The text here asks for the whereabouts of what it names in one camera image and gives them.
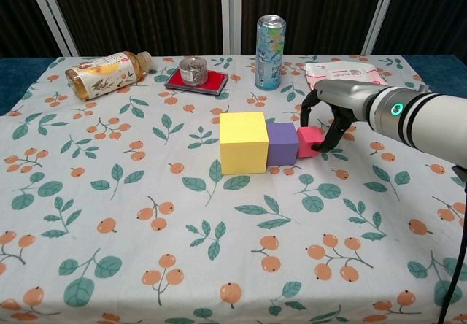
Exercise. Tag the large yellow foam cube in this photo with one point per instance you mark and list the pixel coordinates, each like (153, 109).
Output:
(242, 149)

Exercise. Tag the purple cube block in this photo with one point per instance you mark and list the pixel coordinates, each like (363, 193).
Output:
(282, 147)

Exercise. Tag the red flat tin box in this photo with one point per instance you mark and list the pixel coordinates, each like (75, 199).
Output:
(215, 81)

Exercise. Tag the dark brown curtain panel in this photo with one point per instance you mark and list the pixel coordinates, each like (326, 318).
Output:
(18, 17)
(146, 14)
(430, 14)
(321, 10)

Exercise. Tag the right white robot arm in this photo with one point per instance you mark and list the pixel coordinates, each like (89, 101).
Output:
(430, 119)

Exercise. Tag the clear jar of metal clips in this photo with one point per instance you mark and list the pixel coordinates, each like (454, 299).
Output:
(192, 71)

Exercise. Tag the tea bottle with label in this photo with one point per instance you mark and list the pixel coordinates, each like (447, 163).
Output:
(106, 74)

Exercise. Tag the white partition frame post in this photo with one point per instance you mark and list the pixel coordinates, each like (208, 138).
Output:
(379, 14)
(231, 14)
(54, 17)

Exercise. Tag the pink wet wipes pack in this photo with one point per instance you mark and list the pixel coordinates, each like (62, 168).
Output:
(346, 71)

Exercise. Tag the light blue drink can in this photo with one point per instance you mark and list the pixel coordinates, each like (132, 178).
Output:
(270, 57)

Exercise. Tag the floral leaf print tablecloth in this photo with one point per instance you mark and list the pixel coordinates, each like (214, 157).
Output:
(146, 211)

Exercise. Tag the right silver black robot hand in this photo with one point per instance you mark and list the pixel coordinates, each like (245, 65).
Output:
(346, 96)

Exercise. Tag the small red foam cube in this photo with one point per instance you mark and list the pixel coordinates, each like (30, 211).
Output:
(306, 143)

